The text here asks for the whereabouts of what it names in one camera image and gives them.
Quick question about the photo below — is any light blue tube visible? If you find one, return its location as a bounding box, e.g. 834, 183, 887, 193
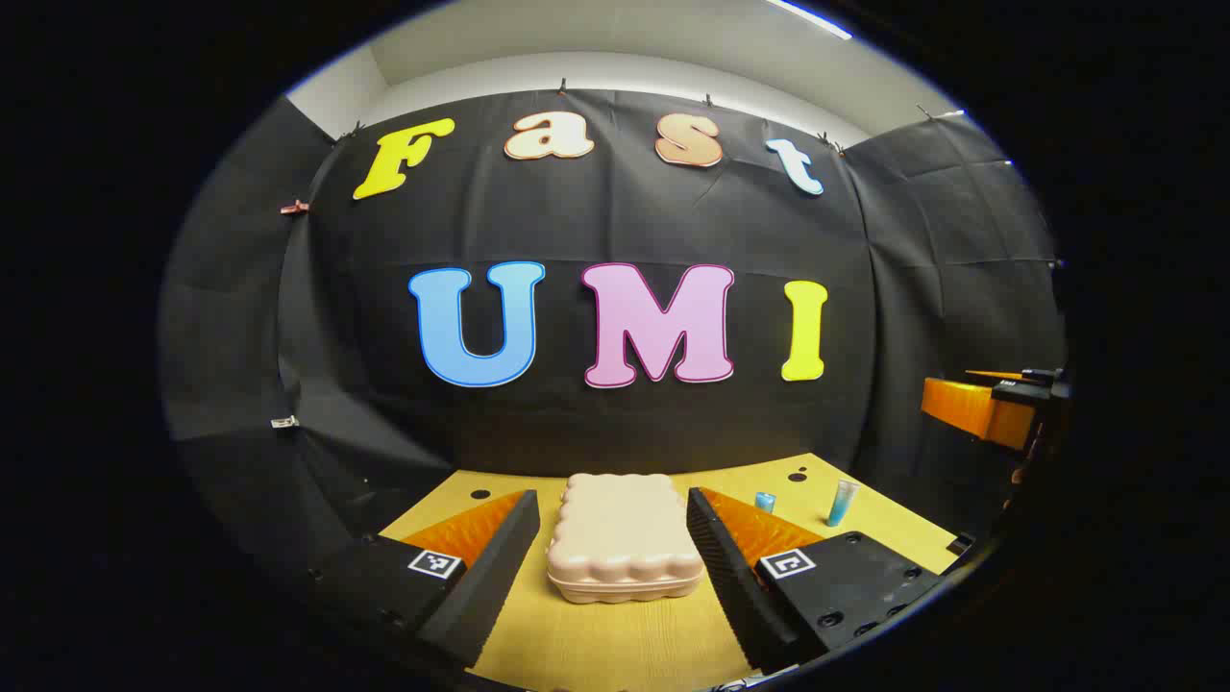
826, 479, 861, 529

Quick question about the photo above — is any pink suitcase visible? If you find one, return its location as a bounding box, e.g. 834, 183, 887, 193
546, 471, 705, 605

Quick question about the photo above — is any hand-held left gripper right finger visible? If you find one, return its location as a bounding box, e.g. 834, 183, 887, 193
686, 485, 948, 675

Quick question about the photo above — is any black backdrop cloth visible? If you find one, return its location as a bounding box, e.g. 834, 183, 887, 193
159, 88, 1068, 578

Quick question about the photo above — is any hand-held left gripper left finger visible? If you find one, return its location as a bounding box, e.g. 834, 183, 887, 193
307, 488, 542, 670

